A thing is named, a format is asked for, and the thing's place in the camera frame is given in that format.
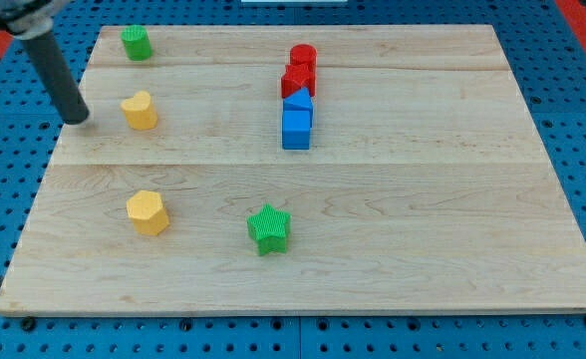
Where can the yellow hexagon block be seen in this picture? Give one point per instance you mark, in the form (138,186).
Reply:
(147,212)

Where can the blue cube block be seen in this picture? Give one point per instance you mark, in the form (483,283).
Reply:
(296,130)

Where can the red star block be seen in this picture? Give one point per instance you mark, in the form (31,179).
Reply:
(297,77)

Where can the green star block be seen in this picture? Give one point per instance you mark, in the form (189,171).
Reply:
(269,229)

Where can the green cylinder block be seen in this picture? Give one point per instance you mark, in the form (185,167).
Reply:
(136,43)

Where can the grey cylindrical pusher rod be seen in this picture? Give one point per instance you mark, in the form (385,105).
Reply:
(55,75)

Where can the yellow heart block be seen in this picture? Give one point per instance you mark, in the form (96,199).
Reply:
(139,111)

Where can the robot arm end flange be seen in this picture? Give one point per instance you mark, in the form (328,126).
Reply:
(28,19)

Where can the blue triangle block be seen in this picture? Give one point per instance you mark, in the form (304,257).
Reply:
(300,100)

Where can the wooden board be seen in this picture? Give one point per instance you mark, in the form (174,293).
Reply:
(426,189)

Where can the red cylinder block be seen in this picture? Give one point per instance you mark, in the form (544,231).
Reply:
(304,54)

